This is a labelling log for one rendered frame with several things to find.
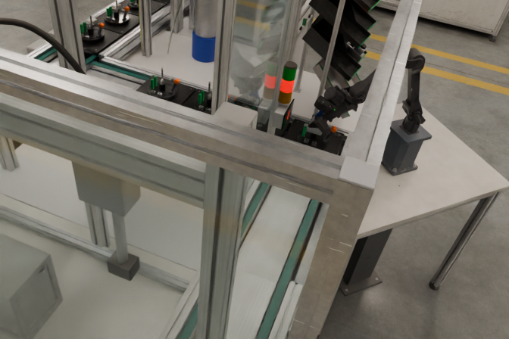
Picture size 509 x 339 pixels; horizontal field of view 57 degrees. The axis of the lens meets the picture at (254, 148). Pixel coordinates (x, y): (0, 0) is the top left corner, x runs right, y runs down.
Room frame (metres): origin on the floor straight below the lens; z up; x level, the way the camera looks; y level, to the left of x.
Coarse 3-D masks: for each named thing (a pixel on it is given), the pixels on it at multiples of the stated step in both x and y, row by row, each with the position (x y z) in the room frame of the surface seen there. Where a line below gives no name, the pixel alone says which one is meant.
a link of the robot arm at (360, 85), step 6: (408, 60) 1.61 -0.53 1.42; (414, 60) 1.61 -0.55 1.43; (420, 60) 1.62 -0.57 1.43; (408, 66) 1.61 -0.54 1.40; (414, 66) 1.62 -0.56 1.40; (420, 66) 1.62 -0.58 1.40; (372, 72) 1.64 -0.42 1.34; (366, 78) 1.63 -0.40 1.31; (372, 78) 1.61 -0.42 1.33; (354, 84) 1.63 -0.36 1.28; (360, 84) 1.62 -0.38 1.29; (366, 84) 1.60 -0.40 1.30; (354, 90) 1.60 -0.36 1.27; (360, 90) 1.59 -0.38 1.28; (366, 90) 1.59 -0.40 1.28; (354, 96) 1.57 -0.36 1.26; (366, 96) 1.59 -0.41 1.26
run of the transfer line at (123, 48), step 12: (120, 0) 2.78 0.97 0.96; (156, 12) 2.68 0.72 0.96; (168, 12) 2.74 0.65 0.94; (156, 24) 2.60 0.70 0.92; (168, 24) 2.74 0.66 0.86; (132, 36) 2.34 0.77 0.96; (36, 48) 2.07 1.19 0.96; (48, 48) 2.10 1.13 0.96; (108, 48) 2.17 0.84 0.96; (120, 48) 2.24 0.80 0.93; (132, 48) 2.34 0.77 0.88; (48, 60) 2.05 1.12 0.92; (96, 60) 2.09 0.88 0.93; (108, 60) 2.07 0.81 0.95; (120, 60) 2.22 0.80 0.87; (96, 72) 2.00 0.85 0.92; (108, 72) 2.00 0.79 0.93
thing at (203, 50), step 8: (192, 32) 2.41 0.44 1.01; (192, 40) 2.38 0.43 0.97; (200, 40) 2.34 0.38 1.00; (208, 40) 2.34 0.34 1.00; (192, 48) 2.38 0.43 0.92; (200, 48) 2.34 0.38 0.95; (208, 48) 2.34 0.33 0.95; (192, 56) 2.37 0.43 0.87; (200, 56) 2.34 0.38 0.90; (208, 56) 2.34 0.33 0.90
